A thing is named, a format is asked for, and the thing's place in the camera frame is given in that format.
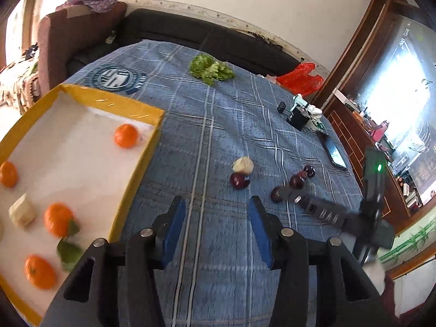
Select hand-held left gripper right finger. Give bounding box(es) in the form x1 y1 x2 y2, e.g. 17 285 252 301
248 196 385 327

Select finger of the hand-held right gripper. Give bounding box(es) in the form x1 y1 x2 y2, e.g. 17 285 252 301
282 187 362 230

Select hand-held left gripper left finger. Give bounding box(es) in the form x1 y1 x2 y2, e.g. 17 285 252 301
40 196 187 327

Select orange mandarin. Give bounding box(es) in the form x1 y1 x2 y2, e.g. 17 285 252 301
114 123 140 149
25 254 57 290
0 161 19 189
44 203 75 238

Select yellow-rimmed white box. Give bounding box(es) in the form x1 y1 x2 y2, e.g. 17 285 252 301
0 83 166 326

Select peeled sugarcane piece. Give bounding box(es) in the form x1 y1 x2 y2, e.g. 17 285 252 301
232 156 254 174
8 193 36 228

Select black smartphone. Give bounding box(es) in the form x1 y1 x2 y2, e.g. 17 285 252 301
317 131 349 171

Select brown wooden cabinet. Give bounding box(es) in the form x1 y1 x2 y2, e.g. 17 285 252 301
320 0 436 232

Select green bamboo print cloth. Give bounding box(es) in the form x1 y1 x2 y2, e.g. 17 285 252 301
376 218 436 270

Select black square container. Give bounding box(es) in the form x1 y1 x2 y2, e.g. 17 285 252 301
288 105 311 131

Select blue plaid blanket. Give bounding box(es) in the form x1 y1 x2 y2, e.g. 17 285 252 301
63 39 367 327

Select red plastic bag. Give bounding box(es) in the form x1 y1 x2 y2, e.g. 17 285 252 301
276 63 325 96

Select green lettuce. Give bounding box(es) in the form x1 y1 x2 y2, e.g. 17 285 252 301
189 54 235 86

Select black sofa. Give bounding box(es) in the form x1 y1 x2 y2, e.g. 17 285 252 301
66 8 300 77

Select patterned throw cloth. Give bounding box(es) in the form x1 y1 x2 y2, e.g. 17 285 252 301
0 56 43 114

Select brown armchair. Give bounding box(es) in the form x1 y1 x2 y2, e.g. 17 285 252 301
37 2 128 91

